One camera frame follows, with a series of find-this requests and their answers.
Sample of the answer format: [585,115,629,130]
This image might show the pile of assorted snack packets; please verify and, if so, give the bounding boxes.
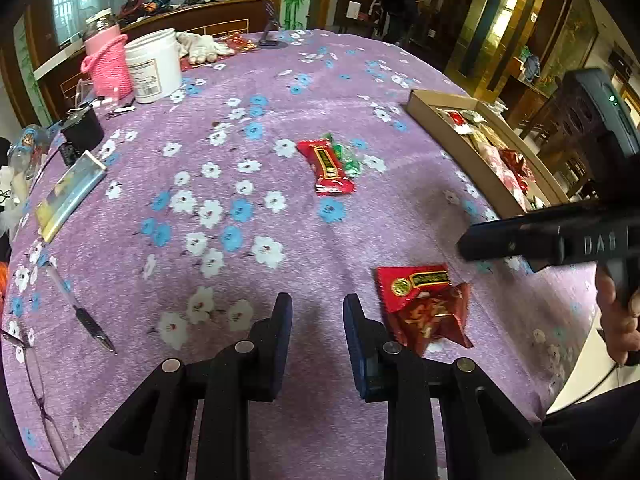
[440,106,547,212]

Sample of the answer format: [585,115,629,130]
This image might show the ballpoint pen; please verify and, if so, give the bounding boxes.
[44,262,119,356]

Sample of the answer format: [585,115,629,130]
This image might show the flat yellow blue box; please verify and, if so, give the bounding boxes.
[35,150,109,244]

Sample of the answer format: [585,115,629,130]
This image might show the cardboard tray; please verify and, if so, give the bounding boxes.
[405,89,572,222]

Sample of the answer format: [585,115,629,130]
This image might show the black phone stand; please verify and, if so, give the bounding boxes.
[258,2,289,50]

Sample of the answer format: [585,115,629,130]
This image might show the eyeglasses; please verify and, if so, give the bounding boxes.
[0,327,71,472]

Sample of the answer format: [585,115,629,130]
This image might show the dark wooden chair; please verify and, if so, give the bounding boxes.
[517,72,608,204]

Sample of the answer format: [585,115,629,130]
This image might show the clear plastic bottle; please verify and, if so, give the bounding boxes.
[7,124,54,181]

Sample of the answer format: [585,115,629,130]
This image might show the golden wooden cabinet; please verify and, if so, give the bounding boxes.
[445,0,557,102]

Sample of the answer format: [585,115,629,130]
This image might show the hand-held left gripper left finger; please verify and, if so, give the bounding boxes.
[60,292,294,480]

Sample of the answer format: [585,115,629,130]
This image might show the green candy packet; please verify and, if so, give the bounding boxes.
[326,132,364,179]

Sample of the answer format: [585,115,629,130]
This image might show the white gloves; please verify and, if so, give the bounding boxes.
[175,31,236,65]

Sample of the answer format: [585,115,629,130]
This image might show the black case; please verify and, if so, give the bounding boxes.
[60,102,106,166]

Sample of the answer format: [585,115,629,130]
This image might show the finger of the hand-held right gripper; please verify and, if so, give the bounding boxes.
[457,211,567,272]

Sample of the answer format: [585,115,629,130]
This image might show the pink knitted jar holder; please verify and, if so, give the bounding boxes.
[81,10,135,102]

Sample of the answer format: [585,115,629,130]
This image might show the red brown snack packet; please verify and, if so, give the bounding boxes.
[376,264,474,359]

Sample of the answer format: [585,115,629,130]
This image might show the white plastic jar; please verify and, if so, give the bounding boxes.
[124,29,184,105]

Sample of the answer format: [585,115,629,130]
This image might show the small red wrappers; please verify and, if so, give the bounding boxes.
[220,30,259,54]

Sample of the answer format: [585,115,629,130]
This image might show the purple floral tablecloth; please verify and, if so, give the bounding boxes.
[0,27,608,480]

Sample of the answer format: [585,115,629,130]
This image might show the red snack packet yellow label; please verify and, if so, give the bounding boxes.
[296,139,356,197]

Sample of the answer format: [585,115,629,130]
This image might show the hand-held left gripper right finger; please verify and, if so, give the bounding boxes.
[342,293,576,480]

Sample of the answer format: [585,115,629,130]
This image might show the person's right hand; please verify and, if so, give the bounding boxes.
[595,264,640,367]

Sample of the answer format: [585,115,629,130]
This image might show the wooden sideboard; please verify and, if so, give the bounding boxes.
[15,0,274,127]

